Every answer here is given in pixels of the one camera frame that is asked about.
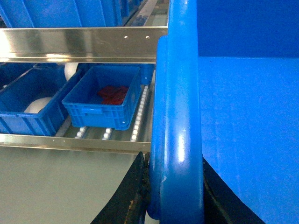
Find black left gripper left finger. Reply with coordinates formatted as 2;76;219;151
91;152;150;224

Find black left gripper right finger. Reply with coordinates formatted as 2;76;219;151
203;159;264;224

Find large blue plastic crate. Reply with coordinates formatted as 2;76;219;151
148;0;299;224

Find steel roller shelf rack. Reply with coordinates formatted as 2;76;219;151
0;0;169;154

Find small blue crate red parts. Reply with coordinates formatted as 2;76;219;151
62;65;141;131

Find red plastic parts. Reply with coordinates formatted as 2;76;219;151
97;85;128;105

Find blue crate with white roll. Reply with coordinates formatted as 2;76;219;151
0;65;83;136

